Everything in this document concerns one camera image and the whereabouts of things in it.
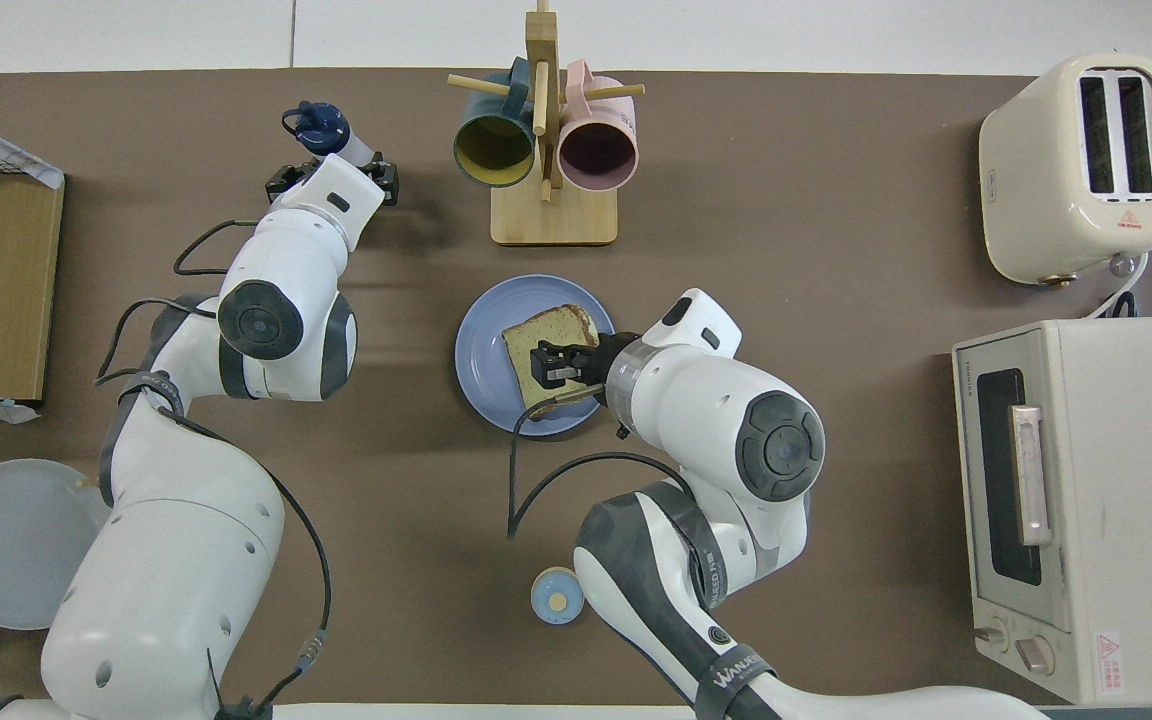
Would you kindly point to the blue round plate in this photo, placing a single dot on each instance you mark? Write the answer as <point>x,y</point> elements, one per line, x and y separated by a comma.
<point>481,360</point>

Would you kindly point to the grey round plate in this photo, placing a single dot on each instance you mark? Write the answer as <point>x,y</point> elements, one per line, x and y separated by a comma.
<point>6,540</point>

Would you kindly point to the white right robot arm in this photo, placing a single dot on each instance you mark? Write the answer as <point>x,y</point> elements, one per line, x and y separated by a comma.
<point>716,420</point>

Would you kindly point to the teal mug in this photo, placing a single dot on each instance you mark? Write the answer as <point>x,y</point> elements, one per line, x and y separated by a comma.
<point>494,150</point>

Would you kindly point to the white bottle with blue cap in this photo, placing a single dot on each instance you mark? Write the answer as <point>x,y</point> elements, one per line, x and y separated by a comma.
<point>321,128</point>

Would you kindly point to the white toaster oven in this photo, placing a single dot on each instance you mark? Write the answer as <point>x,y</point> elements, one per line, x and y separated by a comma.
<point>1136,500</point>

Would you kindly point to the small blue bell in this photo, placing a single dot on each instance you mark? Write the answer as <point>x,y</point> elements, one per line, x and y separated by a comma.
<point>551,600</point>

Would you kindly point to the cream two-slot toaster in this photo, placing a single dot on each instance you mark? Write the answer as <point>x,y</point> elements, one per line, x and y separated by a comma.
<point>1036,170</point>

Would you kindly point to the brown table mat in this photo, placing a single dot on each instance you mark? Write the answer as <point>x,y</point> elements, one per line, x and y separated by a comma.
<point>886,450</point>

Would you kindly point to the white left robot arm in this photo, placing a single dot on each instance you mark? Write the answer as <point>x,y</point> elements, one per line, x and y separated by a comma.
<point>166,580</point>

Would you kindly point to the brown bread slice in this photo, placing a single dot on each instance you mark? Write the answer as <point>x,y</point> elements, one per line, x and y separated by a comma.
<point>526,340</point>

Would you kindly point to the wooden mug rack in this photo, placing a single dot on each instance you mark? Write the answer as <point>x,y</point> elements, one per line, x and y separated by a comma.
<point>554,220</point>

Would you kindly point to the pink mug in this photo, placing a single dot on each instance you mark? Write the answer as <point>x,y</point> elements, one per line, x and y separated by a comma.
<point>596,155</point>

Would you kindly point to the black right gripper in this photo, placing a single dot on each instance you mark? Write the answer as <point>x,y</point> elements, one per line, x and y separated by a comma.
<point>598,368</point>

